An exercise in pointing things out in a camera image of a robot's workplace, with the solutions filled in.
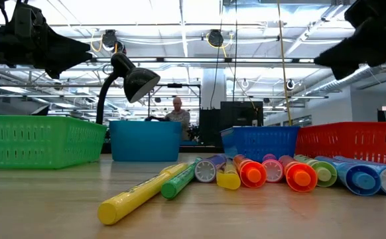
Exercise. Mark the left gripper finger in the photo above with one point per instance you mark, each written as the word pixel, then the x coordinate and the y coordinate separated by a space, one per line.
pixel 67 53

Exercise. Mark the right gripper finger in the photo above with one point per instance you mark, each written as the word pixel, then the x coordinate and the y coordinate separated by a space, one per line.
pixel 342 54

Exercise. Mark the green plastic basket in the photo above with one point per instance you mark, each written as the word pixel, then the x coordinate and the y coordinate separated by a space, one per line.
pixel 30 142

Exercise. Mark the blue plastic basket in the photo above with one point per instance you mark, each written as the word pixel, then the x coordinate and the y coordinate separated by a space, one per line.
pixel 262 142

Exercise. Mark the lime green highlighter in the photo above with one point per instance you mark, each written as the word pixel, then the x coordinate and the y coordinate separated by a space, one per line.
pixel 324 172

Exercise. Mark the orange highlighter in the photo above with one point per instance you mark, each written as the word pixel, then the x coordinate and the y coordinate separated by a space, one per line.
pixel 252 174
pixel 299 177

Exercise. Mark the pink highlighter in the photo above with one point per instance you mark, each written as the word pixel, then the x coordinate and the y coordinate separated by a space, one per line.
pixel 273 171

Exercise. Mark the slim yellow highlighter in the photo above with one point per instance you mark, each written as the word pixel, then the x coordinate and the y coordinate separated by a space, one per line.
pixel 130 199

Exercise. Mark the thick yellow highlighter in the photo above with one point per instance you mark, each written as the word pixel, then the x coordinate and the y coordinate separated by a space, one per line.
pixel 229 179

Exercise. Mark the purple highlighter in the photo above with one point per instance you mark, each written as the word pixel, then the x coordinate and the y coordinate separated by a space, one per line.
pixel 206 171

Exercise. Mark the black desk lamp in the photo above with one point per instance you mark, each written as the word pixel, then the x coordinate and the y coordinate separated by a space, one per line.
pixel 136 83

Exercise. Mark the red plastic basket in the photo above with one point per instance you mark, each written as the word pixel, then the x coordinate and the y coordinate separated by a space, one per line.
pixel 345 139

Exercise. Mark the black equipment cabinet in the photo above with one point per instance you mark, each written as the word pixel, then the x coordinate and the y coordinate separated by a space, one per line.
pixel 241 114

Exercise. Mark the teal plastic bin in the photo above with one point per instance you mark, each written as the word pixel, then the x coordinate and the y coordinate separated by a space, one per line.
pixel 145 142

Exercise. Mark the person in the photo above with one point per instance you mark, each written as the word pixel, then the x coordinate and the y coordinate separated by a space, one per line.
pixel 179 116

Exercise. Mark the silver ventilation duct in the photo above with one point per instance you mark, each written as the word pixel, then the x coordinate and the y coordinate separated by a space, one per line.
pixel 349 79

